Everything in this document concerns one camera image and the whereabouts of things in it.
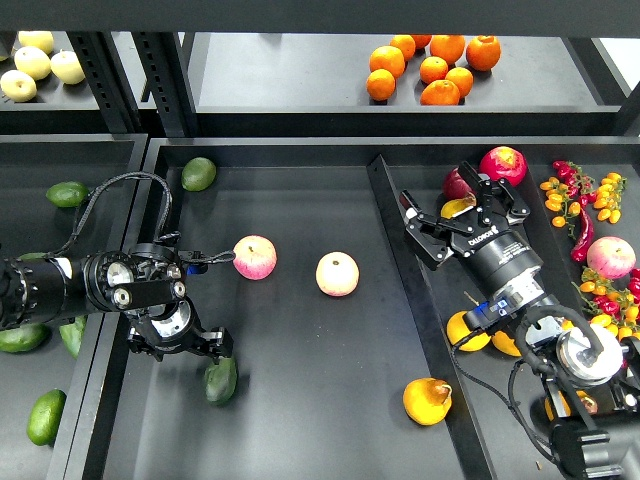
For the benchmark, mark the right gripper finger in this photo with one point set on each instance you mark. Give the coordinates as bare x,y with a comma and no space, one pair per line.
430,237
497,201

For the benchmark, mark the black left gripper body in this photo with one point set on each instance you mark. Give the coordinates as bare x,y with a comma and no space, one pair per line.
170,328

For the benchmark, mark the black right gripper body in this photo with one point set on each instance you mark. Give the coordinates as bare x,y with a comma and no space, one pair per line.
493,258

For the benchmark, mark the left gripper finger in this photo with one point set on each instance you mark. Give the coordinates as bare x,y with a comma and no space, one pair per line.
137,344
215,344

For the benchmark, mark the dark green avocado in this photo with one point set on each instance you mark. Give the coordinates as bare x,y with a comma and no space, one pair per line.
220,380

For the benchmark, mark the yellow pear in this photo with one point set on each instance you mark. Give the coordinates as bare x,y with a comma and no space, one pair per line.
505,344
456,330
456,207
588,402
427,400

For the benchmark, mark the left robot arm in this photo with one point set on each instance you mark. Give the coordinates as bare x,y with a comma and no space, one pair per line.
146,284

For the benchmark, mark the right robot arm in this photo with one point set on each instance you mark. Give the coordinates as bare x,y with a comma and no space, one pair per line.
590,379

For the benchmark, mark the avocado lower left edge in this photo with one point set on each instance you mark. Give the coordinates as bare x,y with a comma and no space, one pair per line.
24,338

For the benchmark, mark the light green avocado bottom left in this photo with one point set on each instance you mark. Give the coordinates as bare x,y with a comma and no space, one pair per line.
45,417

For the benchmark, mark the dark avocado left tray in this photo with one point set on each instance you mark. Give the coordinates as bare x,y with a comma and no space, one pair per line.
32,256

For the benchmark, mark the light green avocado top corner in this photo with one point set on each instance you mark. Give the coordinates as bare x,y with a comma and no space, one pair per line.
198,174

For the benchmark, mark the green avocado upper left tray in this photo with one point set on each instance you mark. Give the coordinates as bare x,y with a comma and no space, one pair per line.
68,194

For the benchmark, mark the pale pear front left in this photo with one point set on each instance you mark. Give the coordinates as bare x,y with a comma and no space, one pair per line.
18,86

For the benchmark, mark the pale pear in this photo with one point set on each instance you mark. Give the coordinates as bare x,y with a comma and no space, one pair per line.
33,62
43,40
66,67
18,86

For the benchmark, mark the pale pear right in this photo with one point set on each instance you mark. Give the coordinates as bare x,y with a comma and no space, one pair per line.
66,67

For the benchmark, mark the pale pear middle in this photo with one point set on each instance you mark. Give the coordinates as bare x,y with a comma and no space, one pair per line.
33,62

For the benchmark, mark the pale pear top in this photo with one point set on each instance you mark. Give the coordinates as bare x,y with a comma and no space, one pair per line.
43,40

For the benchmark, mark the bright red apple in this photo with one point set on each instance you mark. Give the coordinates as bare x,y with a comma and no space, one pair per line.
504,162

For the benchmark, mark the dark red apple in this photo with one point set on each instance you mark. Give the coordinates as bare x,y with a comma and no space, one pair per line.
455,187

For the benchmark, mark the upper cherry tomato bunch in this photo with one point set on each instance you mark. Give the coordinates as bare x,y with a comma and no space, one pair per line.
570,192

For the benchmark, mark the cherry tomato bunch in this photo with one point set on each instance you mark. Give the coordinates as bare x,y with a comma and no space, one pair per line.
570,192
613,304

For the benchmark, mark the red chili pepper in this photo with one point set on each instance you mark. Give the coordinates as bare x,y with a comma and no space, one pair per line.
584,239

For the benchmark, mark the pink red apple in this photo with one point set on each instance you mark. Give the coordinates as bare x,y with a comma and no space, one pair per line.
255,257

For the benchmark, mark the pale yellow pink apple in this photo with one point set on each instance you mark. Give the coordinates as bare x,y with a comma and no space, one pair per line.
337,274

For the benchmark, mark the pink apple right side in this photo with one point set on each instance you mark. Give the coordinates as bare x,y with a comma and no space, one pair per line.
611,257

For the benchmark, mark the lower cherry tomato bunch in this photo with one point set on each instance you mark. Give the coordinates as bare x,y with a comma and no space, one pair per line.
613,304

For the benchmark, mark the black centre tray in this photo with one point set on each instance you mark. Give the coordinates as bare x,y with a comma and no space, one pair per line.
321,378

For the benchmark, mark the black tray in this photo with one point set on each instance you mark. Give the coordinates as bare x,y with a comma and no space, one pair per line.
30,164
321,378

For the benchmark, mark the orange pile on shelf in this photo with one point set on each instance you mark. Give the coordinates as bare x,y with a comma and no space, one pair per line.
446,72

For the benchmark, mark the black left tray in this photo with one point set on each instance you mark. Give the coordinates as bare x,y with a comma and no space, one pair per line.
30,164

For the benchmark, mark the black tray divider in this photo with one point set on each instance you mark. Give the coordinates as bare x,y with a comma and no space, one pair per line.
462,422

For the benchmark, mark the black shelf upright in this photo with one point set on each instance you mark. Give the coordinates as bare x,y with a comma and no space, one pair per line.
166,70

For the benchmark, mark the avocado beside tray wall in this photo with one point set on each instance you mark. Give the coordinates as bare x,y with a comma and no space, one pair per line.
72,335

